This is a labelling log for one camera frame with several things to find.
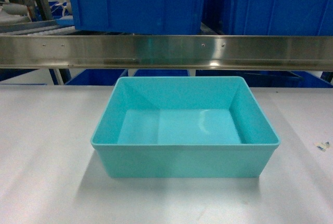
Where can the blue crate upper right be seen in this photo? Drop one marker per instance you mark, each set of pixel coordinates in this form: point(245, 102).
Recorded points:
point(269, 17)

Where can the blue crate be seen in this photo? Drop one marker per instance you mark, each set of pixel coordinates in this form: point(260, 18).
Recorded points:
point(156, 17)
point(269, 17)

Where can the blue crate upper middle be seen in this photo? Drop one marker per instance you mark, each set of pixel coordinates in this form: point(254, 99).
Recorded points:
point(156, 17)

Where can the teal plastic bin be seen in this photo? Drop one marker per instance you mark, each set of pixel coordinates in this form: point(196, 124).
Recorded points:
point(184, 127)

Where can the stainless steel shelf rail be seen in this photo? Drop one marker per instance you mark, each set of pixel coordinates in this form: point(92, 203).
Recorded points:
point(223, 52)

